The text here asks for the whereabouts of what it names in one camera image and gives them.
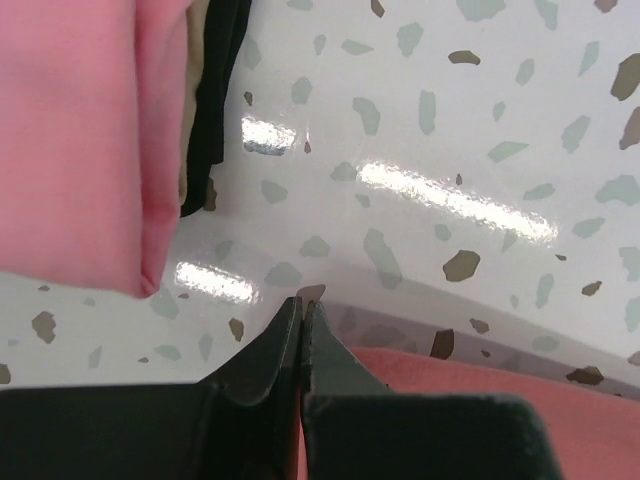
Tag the folded pink t shirt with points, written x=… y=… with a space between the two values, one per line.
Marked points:
x=92 y=97

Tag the folded beige t shirt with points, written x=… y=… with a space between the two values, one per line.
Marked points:
x=196 y=19

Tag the folded black t shirt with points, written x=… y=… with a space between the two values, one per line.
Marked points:
x=225 y=29

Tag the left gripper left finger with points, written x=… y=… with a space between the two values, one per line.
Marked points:
x=239 y=422

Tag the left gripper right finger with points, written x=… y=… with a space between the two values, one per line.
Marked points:
x=356 y=427

